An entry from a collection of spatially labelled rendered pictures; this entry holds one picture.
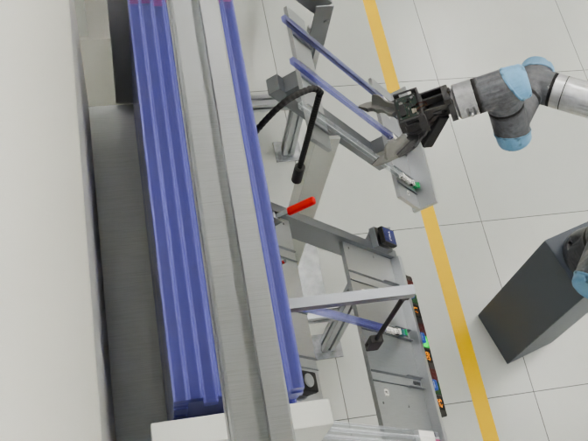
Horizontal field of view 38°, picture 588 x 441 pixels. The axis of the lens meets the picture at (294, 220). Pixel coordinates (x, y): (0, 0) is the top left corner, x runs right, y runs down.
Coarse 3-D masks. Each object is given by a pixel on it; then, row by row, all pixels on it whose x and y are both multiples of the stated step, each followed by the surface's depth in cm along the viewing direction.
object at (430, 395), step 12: (396, 264) 194; (396, 276) 193; (408, 300) 190; (408, 312) 189; (408, 324) 188; (420, 336) 186; (420, 348) 185; (420, 360) 184; (420, 372) 183; (432, 384) 181; (432, 396) 180; (432, 408) 179; (432, 420) 178; (444, 432) 177
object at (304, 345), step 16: (288, 224) 167; (288, 240) 165; (288, 256) 163; (288, 272) 160; (288, 288) 158; (304, 320) 158; (304, 336) 156; (304, 352) 154; (304, 368) 152; (304, 400) 148
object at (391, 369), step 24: (360, 264) 183; (384, 264) 192; (360, 288) 179; (360, 312) 175; (384, 312) 183; (360, 336) 172; (384, 336) 178; (408, 336) 187; (384, 360) 174; (408, 360) 182; (384, 384) 170; (408, 384) 178; (384, 408) 167; (408, 408) 174
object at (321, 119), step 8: (304, 104) 166; (304, 112) 167; (320, 120) 171; (328, 120) 173; (328, 128) 174; (336, 128) 175; (344, 136) 178; (352, 136) 181; (352, 144) 181; (360, 144) 183; (368, 152) 186; (392, 168) 194; (400, 176) 198; (416, 184) 204
